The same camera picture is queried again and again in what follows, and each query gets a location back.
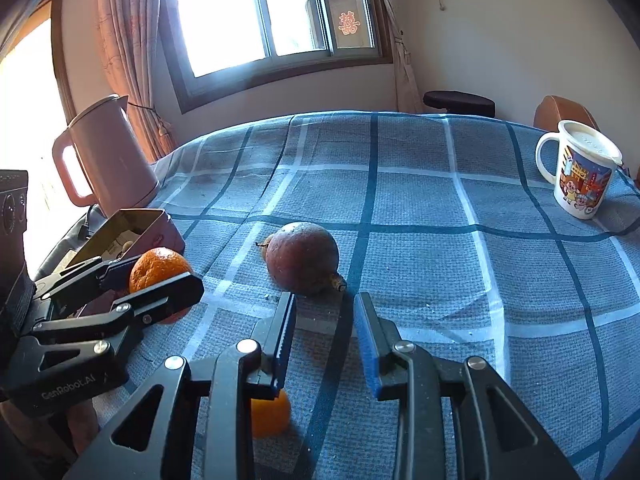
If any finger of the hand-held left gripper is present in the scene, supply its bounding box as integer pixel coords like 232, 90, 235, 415
32, 254, 146, 320
27, 272, 205, 377

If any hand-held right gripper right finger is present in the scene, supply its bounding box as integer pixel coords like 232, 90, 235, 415
352, 291, 583, 480

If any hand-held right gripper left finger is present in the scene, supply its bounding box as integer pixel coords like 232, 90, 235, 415
62, 290, 298, 480

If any large orange mandarin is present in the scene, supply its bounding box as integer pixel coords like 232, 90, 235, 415
129, 247, 196, 325

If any pink metal tin box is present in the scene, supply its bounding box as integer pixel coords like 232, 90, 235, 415
65, 208, 186, 291

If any purple passion fruit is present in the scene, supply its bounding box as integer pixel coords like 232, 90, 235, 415
256, 222, 348, 297

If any black power plug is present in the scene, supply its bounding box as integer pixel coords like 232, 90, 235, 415
75, 205, 108, 241

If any small orange mandarin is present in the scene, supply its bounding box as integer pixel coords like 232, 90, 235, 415
250, 388, 292, 438

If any pink electric kettle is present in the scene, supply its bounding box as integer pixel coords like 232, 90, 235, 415
51, 94, 161, 221

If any pink patterned curtain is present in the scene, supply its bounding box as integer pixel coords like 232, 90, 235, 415
95, 0, 176, 163

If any dark round stool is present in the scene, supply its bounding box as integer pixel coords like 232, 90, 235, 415
423, 90, 496, 118

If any white cartoon print mug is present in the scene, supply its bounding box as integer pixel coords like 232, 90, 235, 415
535, 120, 625, 221

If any pale sheer curtain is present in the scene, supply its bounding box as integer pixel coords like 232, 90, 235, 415
370, 0, 426, 115

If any sliding glass window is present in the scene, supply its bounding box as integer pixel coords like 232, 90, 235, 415
160, 0, 396, 113

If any brown wooden chair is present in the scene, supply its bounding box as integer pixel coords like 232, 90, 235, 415
532, 95, 601, 133

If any brown wooden door frame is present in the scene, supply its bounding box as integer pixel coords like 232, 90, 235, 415
50, 0, 76, 121

